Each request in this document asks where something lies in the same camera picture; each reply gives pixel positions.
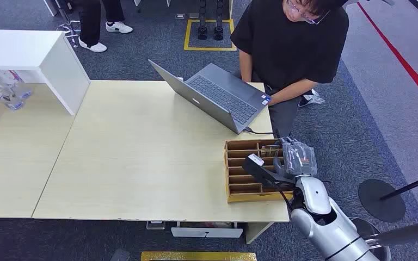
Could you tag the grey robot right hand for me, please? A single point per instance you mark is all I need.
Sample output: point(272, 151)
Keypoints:
point(299, 158)

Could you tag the person's left forearm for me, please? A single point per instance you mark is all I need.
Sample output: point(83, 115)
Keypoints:
point(295, 90)

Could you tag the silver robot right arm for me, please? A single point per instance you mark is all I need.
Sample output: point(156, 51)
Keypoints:
point(333, 230)

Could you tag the person's right forearm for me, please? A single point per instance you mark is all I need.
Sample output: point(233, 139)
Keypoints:
point(245, 68)

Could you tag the brown card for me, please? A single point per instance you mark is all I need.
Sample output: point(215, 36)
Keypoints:
point(269, 151)

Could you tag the cardboard card organizer box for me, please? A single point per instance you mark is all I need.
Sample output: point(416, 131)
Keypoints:
point(241, 187)

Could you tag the seated person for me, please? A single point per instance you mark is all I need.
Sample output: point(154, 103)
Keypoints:
point(288, 47)

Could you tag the standing person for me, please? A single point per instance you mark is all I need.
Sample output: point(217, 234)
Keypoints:
point(91, 25)

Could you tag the black round stanchion base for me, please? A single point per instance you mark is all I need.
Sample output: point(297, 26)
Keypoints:
point(366, 228)
point(378, 207)

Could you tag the grey laptop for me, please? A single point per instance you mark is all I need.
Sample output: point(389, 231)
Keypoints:
point(223, 95)

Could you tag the black stanchion pole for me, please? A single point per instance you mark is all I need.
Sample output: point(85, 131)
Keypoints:
point(411, 186)
point(407, 233)

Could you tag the white desk drawer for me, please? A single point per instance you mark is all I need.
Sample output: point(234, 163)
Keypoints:
point(206, 232)

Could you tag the golden floor plate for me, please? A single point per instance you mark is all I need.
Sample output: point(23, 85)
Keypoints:
point(198, 256)

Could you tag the red floor tape line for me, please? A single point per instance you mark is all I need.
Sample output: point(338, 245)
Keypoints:
point(407, 66)

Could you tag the yellow floor tape square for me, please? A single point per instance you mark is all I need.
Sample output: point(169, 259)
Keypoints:
point(209, 48)

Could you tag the black robot legs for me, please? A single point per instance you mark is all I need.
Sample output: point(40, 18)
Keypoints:
point(210, 21)

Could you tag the silver floor outlet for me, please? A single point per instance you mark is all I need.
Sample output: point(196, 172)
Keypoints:
point(179, 16)

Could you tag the white shelf unit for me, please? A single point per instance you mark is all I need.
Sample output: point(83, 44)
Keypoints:
point(50, 61)

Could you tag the black wrist camera with white box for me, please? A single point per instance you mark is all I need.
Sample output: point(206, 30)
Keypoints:
point(263, 172)

